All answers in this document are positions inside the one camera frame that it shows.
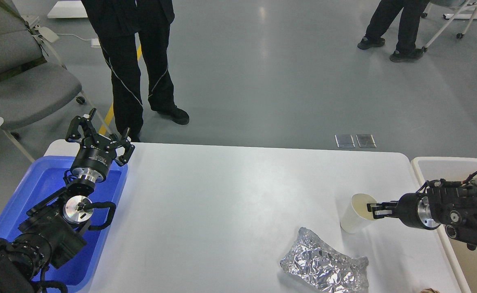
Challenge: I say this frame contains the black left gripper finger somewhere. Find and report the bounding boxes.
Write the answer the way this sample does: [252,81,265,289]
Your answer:
[110,127,135,166]
[66,108,99,144]

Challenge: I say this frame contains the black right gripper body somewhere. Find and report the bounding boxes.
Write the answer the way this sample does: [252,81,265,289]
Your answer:
[391,193,441,230]

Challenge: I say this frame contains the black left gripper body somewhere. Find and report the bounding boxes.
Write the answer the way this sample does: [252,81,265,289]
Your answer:
[70,135,123,183]

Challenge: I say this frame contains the white paper cup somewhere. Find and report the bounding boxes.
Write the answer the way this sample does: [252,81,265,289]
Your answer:
[340,193,377,234]

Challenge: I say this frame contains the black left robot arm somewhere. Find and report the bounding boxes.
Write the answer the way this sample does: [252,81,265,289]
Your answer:
[0,108,135,293]

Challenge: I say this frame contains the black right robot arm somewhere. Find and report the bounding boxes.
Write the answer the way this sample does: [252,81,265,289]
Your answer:
[366,171,477,250]

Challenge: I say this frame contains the blue plastic bin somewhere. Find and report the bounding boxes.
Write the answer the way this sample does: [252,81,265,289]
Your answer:
[0,156,128,293]

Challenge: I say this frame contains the right metal floor plate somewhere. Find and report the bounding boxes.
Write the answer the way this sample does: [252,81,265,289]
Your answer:
[356,135,377,149]

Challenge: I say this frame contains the metal floor plate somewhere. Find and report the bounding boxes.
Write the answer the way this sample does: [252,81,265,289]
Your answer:
[356,135,377,149]
[334,135,356,149]

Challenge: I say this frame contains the left metal floor plate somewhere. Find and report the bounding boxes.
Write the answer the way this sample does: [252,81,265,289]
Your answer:
[334,135,356,149]

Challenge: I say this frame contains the grey office chair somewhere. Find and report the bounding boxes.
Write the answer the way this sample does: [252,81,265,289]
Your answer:
[0,0,84,162]

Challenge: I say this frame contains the white power adapter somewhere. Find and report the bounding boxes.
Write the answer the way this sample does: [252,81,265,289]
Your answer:
[90,38,101,48]

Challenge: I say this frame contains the crumpled aluminium foil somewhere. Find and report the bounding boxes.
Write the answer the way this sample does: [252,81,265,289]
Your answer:
[279,227,370,293]

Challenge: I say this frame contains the brown object at edge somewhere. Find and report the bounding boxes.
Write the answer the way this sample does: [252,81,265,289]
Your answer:
[420,288,440,293]

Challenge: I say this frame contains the beige plastic bin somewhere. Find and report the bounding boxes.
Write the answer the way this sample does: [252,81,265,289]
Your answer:
[411,157,477,293]

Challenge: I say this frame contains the person in black clothes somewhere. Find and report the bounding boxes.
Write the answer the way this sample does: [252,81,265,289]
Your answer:
[82,0,190,142]

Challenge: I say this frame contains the white flat board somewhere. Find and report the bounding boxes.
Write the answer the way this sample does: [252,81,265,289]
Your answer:
[47,0,88,19]

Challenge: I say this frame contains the white rolling table frame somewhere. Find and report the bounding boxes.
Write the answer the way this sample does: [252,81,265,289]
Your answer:
[421,0,477,52]

